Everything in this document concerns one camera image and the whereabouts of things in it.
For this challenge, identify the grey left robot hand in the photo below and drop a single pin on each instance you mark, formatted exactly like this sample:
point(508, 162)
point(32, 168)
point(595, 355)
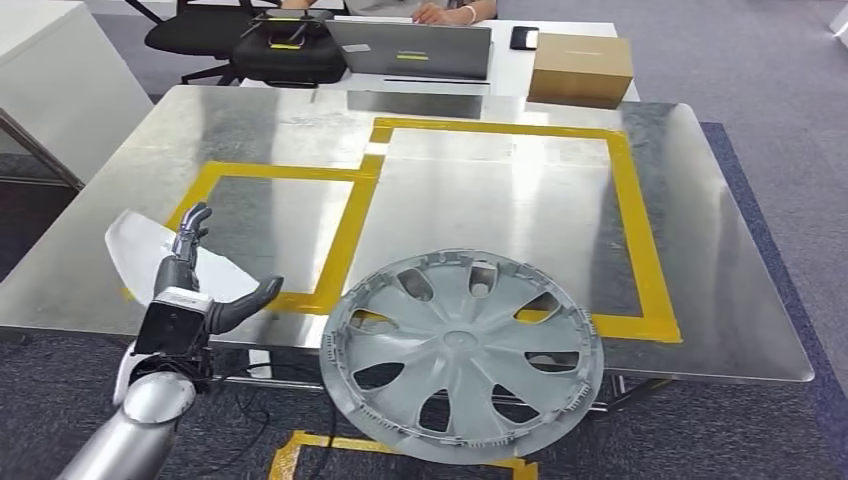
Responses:
point(175, 275)

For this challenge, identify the white curved plastic part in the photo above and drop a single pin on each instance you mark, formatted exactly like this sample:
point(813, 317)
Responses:
point(129, 248)

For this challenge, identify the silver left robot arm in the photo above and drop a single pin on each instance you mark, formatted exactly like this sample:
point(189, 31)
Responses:
point(146, 411)

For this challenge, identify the steel workbench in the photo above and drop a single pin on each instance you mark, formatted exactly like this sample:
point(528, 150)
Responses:
point(464, 199)

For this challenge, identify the white power strip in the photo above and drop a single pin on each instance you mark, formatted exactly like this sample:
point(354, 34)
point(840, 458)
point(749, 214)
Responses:
point(258, 364)

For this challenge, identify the yellow floor tape square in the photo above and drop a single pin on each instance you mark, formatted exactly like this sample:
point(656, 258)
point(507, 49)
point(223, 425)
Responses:
point(285, 460)

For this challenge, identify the black carry bag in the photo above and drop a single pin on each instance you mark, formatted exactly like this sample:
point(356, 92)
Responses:
point(285, 63)

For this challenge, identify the black office chair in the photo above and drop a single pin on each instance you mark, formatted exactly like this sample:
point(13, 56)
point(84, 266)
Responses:
point(192, 33)

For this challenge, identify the grey wheel hubcap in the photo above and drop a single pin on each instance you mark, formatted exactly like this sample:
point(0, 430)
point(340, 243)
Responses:
point(457, 341)

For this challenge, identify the grey laptop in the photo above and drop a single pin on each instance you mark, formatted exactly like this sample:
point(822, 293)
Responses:
point(411, 50)

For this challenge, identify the person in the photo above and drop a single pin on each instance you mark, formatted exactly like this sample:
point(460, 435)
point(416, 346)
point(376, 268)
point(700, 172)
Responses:
point(437, 13)

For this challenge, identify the white office desk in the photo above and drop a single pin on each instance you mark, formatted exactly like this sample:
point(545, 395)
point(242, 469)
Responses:
point(510, 73)

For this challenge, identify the black phone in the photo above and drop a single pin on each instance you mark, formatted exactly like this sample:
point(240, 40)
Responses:
point(520, 38)

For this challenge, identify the cardboard box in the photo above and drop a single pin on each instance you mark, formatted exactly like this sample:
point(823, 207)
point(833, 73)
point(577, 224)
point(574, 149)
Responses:
point(580, 66)

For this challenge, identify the white display plinth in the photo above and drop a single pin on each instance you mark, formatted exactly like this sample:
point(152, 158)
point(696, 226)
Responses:
point(840, 20)

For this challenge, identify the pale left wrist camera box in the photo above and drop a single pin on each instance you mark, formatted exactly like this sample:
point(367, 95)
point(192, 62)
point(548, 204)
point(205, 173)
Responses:
point(172, 324)

